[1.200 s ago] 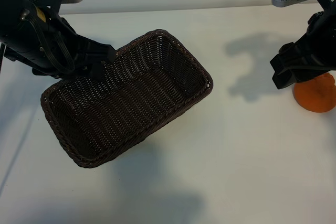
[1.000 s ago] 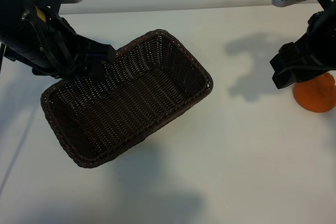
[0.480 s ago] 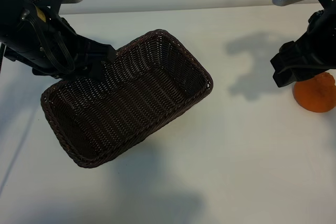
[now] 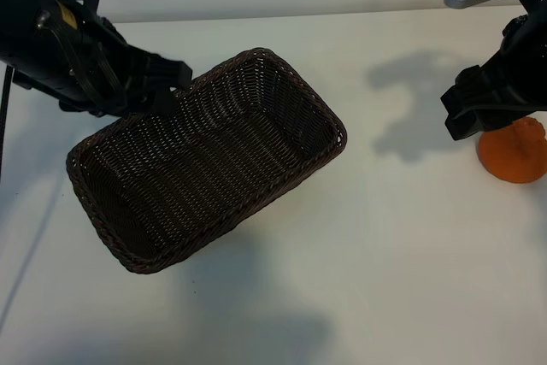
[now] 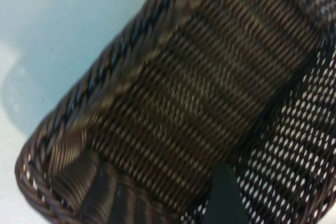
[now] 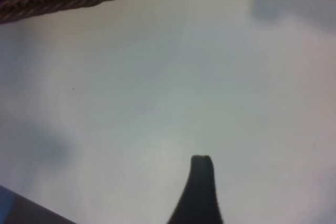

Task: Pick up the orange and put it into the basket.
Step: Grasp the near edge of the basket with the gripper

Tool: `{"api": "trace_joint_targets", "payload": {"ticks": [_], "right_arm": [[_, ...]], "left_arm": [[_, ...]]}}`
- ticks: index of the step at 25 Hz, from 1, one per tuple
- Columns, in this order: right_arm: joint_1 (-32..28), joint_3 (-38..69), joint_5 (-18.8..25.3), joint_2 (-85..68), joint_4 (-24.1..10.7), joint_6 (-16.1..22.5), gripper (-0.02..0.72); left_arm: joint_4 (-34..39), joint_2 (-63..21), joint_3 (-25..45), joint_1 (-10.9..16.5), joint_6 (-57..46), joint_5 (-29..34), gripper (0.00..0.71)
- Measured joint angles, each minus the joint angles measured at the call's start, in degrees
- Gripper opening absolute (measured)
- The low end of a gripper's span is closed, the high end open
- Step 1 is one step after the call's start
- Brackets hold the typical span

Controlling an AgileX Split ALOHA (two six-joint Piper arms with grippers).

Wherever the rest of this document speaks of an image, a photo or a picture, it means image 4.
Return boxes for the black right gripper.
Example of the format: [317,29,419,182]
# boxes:
[440,9,547,142]

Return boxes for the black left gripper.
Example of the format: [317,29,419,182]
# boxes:
[12,0,192,118]

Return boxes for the orange mandarin fruit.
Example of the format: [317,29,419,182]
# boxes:
[477,116,547,185]

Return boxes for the dark brown wicker basket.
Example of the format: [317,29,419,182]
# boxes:
[66,46,348,275]

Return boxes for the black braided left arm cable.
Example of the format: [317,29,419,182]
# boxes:
[0,63,15,182]

